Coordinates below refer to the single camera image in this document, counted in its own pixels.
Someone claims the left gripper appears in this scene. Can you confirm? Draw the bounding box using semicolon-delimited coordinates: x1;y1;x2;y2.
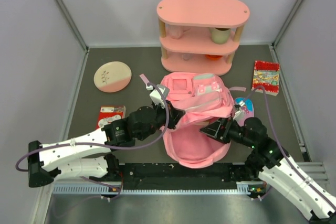
138;99;184;141

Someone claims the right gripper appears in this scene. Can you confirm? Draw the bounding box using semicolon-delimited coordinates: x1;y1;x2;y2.
199;112;256;148

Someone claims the pink student backpack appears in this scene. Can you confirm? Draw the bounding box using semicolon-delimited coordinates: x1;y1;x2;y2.
159;72;246;169

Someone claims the red and white book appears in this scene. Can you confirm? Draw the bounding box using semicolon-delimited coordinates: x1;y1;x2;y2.
96;105;126;129

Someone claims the red comic book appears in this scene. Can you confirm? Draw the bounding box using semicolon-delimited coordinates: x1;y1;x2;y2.
251;60;280;96

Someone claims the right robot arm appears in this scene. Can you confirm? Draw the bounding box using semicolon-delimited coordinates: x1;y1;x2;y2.
200;117;335;223

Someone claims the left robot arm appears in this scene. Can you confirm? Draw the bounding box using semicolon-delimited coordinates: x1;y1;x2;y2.
27;102;185;188

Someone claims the purple pencil case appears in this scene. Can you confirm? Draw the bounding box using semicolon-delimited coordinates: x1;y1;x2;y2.
235;98;254;126

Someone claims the orange bowl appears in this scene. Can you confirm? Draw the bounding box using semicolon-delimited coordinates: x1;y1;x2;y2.
205;55;223;61

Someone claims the pink and cream plate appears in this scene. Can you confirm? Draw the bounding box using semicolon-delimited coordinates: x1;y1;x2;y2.
93;61;132;93

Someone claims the pink mug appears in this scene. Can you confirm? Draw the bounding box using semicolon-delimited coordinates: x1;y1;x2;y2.
167;25;191;39

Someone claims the pink three-tier shelf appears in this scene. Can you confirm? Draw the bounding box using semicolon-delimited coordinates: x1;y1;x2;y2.
156;0;250;76

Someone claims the green cup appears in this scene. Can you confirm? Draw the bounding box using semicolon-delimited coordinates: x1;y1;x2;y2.
209;27;230;45

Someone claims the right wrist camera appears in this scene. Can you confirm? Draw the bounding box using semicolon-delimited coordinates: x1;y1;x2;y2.
233;100;245;122

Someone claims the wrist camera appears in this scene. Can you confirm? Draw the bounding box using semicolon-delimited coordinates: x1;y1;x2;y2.
233;100;245;122
146;83;170;109

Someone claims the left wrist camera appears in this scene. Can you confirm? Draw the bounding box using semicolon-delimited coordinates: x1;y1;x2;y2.
146;83;170;109

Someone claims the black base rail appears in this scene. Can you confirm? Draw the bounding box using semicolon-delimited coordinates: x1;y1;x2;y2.
89;163;265;190

